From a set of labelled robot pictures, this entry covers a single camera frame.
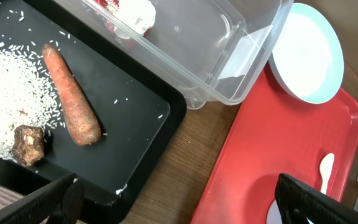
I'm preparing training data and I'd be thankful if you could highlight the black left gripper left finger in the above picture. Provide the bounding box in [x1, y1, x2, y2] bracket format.
[0, 173, 85, 224]

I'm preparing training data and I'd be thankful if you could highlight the light blue bowl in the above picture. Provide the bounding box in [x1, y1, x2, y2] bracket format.
[265, 198, 315, 224]

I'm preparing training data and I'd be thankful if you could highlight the light blue plate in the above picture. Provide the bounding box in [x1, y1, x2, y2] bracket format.
[268, 2, 344, 105]

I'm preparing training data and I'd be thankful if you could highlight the red serving tray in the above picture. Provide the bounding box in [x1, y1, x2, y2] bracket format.
[192, 67, 358, 224]

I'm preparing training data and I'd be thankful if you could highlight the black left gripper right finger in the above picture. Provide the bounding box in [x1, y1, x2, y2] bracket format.
[275, 173, 358, 224]

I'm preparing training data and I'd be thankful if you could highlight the red snack wrapper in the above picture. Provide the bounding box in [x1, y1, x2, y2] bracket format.
[95, 0, 150, 50]

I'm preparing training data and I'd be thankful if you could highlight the brown food scrap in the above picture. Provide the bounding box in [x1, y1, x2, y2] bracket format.
[11, 125, 44, 167]

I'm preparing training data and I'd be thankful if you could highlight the white plastic spoon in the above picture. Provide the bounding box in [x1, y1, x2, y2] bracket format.
[319, 153, 335, 194]

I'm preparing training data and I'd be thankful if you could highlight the clear plastic bin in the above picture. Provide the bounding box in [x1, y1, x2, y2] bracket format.
[60, 0, 293, 109]

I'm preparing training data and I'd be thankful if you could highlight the white tissue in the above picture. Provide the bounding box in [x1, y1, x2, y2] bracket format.
[113, 0, 156, 36]

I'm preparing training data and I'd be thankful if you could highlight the white rice pile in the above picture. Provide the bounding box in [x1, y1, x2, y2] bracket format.
[0, 9, 164, 162]

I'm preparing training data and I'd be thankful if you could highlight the orange carrot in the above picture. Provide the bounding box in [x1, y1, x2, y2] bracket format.
[42, 44, 102, 146]

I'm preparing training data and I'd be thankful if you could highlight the black plastic tray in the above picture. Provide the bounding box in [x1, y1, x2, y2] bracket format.
[0, 1, 186, 223]

